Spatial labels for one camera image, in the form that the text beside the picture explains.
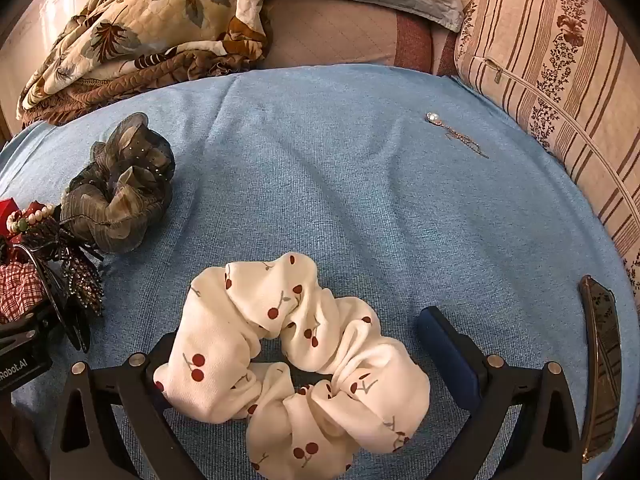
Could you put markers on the pink bed sheet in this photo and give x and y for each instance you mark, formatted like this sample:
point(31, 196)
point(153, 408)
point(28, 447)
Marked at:
point(340, 35)

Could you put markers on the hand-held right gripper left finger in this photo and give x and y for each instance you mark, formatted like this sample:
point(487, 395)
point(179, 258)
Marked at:
point(105, 385)

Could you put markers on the black hair claw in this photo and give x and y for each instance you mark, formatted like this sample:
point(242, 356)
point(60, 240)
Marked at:
point(55, 305)

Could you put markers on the red box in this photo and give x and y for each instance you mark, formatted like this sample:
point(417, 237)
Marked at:
point(6, 207)

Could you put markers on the brown tortoiseshell hair clip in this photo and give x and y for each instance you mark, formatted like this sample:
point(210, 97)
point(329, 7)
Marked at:
point(602, 360)

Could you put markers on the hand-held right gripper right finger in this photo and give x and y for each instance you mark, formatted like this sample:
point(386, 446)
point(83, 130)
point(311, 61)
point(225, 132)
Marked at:
point(445, 355)

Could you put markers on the red plaid scrunchie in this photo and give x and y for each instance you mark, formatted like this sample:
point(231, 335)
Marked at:
point(17, 290)

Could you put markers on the dark rhinestone bow hair clip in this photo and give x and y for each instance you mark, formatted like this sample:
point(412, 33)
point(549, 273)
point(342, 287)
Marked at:
point(82, 275)

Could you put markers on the white cherry print scrunchie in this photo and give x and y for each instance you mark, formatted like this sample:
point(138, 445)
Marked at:
point(220, 320)

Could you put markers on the leaf print quilt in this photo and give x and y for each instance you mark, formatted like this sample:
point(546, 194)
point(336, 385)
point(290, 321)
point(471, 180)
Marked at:
point(150, 25)

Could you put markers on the striped floral pillow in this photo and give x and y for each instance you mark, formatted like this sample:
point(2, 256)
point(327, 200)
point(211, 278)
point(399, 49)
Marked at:
point(550, 60)

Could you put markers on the grey sheer organza scrunchie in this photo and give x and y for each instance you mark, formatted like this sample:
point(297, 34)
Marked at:
point(120, 200)

